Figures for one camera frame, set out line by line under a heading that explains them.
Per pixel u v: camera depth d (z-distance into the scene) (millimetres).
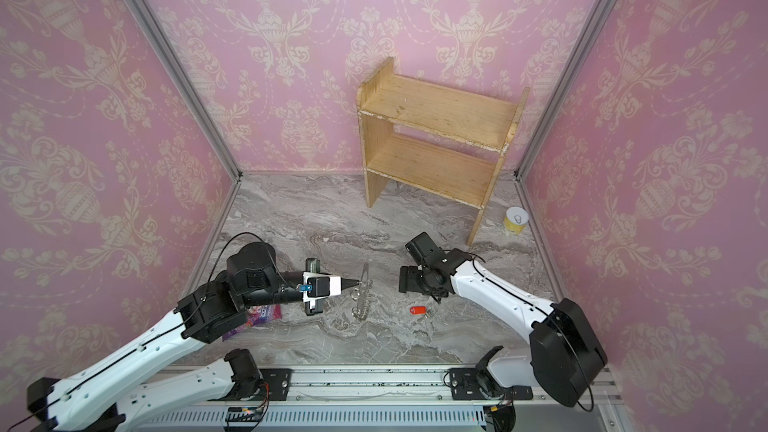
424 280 697
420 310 863
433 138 1128
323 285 473
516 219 999
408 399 740
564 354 407
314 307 521
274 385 740
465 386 729
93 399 398
